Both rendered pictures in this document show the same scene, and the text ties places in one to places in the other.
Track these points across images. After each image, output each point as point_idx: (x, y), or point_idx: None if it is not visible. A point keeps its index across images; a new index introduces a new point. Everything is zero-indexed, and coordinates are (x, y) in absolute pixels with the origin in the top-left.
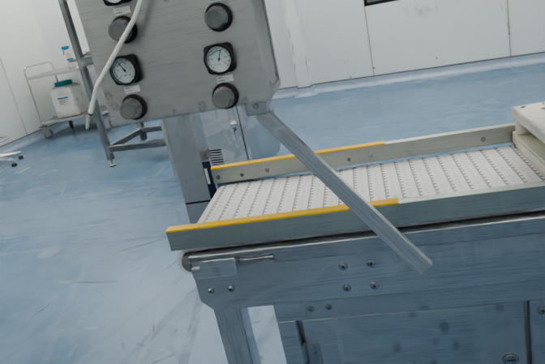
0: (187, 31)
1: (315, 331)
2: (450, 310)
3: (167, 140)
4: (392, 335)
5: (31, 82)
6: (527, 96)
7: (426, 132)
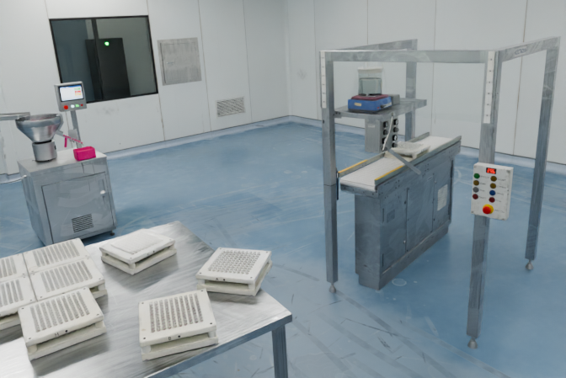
0: (391, 132)
1: (383, 204)
2: (399, 192)
3: (42, 215)
4: (392, 201)
5: None
6: (205, 162)
7: (180, 187)
